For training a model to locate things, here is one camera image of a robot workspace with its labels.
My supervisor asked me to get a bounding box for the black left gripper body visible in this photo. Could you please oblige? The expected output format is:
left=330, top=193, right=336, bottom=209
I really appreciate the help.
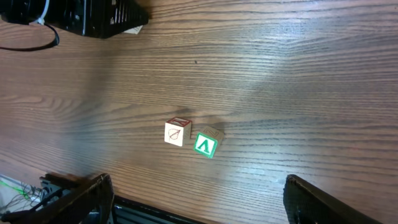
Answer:
left=0, top=0, right=119, bottom=38

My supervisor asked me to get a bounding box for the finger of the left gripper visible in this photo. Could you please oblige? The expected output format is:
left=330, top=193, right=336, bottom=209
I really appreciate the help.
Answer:
left=105, top=0, right=149, bottom=38

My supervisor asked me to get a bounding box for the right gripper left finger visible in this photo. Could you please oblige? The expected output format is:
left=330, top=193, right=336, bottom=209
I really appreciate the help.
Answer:
left=1, top=174, right=114, bottom=224

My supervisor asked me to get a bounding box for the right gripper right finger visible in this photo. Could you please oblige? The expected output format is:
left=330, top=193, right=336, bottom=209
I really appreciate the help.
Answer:
left=283, top=174, right=380, bottom=224

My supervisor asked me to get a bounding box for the white ladybug block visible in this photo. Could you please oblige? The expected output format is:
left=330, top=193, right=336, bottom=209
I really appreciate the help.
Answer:
left=124, top=26, right=143, bottom=35

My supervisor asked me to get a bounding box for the white leaf block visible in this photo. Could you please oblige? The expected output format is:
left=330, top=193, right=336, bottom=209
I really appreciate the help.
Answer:
left=164, top=117, right=192, bottom=147

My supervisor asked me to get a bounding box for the green letter A block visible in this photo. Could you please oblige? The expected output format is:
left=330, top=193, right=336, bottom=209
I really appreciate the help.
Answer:
left=193, top=126, right=224, bottom=159

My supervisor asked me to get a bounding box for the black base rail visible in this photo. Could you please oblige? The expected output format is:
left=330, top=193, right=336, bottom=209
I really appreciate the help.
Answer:
left=112, top=196, right=201, bottom=224

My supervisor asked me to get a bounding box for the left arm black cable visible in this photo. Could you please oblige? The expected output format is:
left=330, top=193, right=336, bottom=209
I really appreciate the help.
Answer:
left=0, top=23, right=60, bottom=52

